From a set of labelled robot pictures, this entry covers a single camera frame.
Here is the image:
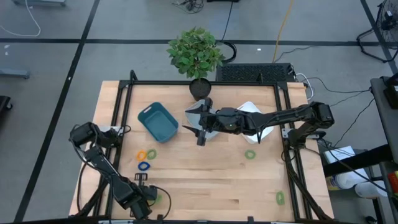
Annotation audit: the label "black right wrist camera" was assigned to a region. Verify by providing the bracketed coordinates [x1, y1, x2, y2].
[222, 109, 246, 126]

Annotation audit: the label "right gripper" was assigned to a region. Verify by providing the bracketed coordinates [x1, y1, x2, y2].
[182, 98, 247, 146]

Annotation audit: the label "gray side table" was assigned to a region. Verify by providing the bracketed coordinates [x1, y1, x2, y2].
[369, 76, 398, 200]

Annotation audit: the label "black device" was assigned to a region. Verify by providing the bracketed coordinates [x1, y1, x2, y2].
[382, 73, 398, 110]

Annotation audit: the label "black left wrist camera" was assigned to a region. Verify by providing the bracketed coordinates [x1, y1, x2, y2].
[141, 185, 159, 202]

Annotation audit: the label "white plastic bin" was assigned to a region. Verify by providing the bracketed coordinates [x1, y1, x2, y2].
[236, 101, 275, 144]

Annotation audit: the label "white floor cable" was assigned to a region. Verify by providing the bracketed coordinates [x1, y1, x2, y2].
[0, 0, 42, 37]

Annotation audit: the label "black left wrist camera cable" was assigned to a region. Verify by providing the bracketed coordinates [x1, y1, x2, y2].
[149, 185, 172, 219]

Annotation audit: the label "black hanging cable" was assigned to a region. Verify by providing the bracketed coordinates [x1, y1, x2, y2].
[217, 0, 238, 63]

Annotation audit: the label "black perforated computer case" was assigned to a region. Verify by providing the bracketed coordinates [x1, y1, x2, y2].
[215, 62, 296, 83]

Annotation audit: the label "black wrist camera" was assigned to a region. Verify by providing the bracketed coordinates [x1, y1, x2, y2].
[141, 185, 159, 202]
[222, 109, 246, 126]

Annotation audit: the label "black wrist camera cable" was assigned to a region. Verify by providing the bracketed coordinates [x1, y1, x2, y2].
[149, 185, 172, 219]
[248, 119, 264, 145]

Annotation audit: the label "black floor cable bundle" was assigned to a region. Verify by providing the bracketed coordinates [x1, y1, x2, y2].
[172, 0, 206, 14]

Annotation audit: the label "white papers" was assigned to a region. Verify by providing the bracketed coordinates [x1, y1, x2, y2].
[323, 145, 356, 165]

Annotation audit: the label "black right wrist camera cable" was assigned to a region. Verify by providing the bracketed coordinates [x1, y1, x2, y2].
[248, 119, 264, 145]

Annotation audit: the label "yellow package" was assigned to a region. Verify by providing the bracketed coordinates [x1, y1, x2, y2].
[325, 175, 341, 191]

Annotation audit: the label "yellow hanging cable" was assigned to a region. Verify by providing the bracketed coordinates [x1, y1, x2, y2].
[272, 0, 295, 63]

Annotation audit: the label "black metal table frame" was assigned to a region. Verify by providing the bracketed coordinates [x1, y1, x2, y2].
[68, 70, 335, 223]

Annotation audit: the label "gray furniture foot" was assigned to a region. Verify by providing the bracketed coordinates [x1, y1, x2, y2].
[0, 68, 31, 80]

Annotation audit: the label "black floor fan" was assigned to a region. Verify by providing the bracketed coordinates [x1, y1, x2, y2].
[356, 0, 398, 63]

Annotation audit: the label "potted green plant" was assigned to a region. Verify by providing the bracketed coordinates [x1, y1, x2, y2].
[166, 26, 226, 102]

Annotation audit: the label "black chair base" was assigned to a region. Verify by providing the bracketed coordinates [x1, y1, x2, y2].
[0, 95, 14, 112]

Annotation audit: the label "red box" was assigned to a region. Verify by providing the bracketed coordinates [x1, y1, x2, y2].
[387, 170, 398, 195]

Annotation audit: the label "black shelf stand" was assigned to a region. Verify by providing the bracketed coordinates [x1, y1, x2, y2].
[323, 144, 398, 178]

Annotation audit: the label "white paper towel roll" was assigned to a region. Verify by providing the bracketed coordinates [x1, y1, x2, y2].
[334, 169, 373, 190]
[354, 182, 389, 199]

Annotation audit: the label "gray plastic bin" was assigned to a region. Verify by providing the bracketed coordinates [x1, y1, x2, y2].
[185, 99, 220, 141]

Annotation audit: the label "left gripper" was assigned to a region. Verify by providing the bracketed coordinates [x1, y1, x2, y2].
[124, 173, 154, 220]

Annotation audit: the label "teal plastic bin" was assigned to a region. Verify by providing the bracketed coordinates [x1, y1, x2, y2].
[137, 101, 180, 144]

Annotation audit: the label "gray furniture base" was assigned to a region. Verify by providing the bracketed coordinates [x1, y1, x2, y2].
[11, 0, 67, 7]

